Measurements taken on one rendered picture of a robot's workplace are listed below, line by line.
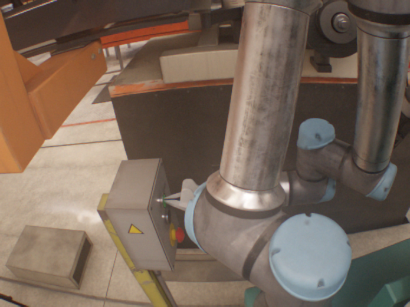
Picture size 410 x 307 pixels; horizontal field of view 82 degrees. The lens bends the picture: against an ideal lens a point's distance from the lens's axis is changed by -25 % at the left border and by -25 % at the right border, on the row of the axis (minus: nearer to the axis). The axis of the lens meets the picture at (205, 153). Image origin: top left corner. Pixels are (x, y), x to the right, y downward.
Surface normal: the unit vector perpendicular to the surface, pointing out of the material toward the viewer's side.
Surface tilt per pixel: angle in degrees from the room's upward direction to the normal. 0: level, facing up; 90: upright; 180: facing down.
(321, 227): 8
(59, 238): 0
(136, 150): 90
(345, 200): 90
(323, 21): 90
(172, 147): 90
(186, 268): 0
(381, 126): 102
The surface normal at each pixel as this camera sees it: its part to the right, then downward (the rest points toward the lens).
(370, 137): -0.62, 0.67
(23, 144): 0.99, -0.06
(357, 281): -0.11, -0.80
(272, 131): 0.15, 0.40
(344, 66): -0.05, 0.59
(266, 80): -0.31, 0.33
